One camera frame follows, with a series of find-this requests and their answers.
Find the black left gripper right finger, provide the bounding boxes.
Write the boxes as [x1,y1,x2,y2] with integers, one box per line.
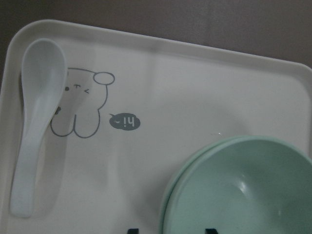
[205,228,219,234]

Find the green bowl on tray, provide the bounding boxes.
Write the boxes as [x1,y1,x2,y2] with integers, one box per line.
[157,136,243,234]

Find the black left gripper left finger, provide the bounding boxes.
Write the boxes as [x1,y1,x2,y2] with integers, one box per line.
[127,228,139,234]

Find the white ceramic spoon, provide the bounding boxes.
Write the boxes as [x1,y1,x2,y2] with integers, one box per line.
[10,38,67,218]

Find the cream rectangular tray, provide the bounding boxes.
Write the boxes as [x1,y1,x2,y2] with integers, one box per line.
[0,20,312,234]

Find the green bowl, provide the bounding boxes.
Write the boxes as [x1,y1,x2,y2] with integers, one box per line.
[162,136,312,234]
[157,136,243,234]

